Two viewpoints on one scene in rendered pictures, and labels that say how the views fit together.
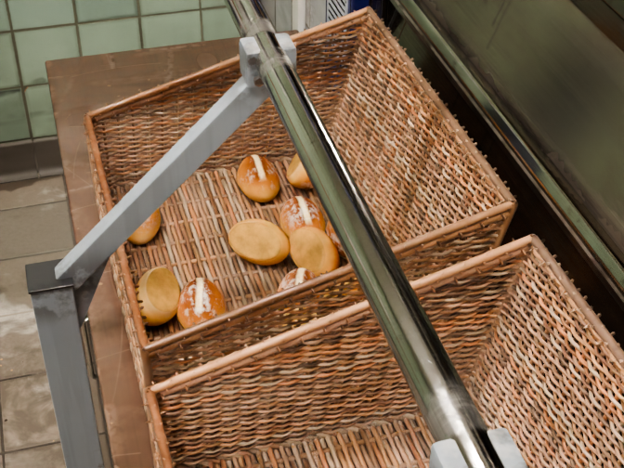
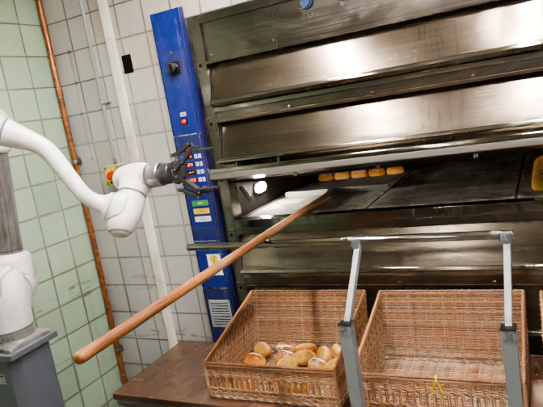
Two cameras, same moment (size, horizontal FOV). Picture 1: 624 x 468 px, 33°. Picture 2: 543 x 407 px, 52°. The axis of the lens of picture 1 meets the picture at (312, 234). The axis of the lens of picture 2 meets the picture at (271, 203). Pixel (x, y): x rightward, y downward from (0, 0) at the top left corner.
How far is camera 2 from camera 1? 1.61 m
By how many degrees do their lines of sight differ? 50
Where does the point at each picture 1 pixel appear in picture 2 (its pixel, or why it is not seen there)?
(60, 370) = (355, 354)
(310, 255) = (306, 356)
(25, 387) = not seen: outside the picture
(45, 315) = (352, 333)
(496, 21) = (324, 253)
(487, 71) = (330, 266)
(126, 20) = (76, 396)
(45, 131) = not seen: outside the picture
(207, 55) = (167, 359)
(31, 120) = not seen: outside the picture
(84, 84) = (142, 387)
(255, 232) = (286, 361)
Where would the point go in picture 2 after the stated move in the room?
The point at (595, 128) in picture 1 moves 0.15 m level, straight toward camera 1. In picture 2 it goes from (383, 251) to (409, 256)
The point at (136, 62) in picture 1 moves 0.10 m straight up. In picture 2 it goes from (147, 374) to (143, 354)
